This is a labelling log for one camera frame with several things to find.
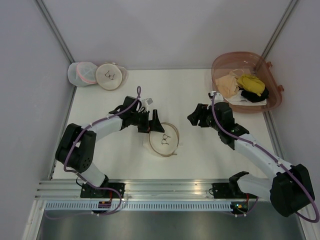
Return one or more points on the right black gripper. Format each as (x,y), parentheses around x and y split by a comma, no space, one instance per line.
(203,118)

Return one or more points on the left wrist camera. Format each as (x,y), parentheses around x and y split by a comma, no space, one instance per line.
(147,102)

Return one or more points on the aluminium frame post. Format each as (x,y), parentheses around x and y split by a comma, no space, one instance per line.
(289,10)
(54,29)

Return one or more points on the brown translucent plastic basket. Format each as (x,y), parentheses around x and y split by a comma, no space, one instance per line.
(250,63)

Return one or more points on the white pink-trim mesh laundry bag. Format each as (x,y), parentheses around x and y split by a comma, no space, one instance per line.
(82,74)

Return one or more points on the yellow bra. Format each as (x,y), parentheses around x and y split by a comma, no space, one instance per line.
(251,83)

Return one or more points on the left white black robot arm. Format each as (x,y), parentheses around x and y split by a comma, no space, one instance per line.
(77,145)

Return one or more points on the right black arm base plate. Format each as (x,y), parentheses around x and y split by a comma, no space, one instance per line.
(225,191)

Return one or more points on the aluminium front rail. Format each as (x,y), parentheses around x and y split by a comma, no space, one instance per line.
(134,189)

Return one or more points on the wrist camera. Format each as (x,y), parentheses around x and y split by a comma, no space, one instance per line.
(215,95)
(147,102)

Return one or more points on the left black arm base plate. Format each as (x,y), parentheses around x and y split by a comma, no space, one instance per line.
(88,192)

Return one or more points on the beige round mesh laundry bag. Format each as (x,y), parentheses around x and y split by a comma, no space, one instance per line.
(163,144)

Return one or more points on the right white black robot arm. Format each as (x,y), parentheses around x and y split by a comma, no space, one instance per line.
(287,187)

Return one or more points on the beige mesh bag at back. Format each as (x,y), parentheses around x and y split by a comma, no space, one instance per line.
(110,76)

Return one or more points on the white slotted cable duct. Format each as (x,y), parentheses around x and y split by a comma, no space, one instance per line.
(94,205)

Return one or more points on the beige bra in basket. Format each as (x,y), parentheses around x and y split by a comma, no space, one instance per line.
(227,85)

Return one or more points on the left aluminium frame post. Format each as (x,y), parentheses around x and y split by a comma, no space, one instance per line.
(54,29)

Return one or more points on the right aluminium frame post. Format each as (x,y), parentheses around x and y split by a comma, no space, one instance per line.
(289,10)

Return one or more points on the black garment in basket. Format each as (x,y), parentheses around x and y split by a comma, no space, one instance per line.
(255,98)

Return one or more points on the white garment in basket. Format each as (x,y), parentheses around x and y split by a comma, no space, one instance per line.
(239,100)

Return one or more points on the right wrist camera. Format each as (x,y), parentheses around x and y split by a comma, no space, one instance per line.
(215,95)

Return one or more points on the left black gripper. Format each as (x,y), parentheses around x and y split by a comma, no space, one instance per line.
(147,122)

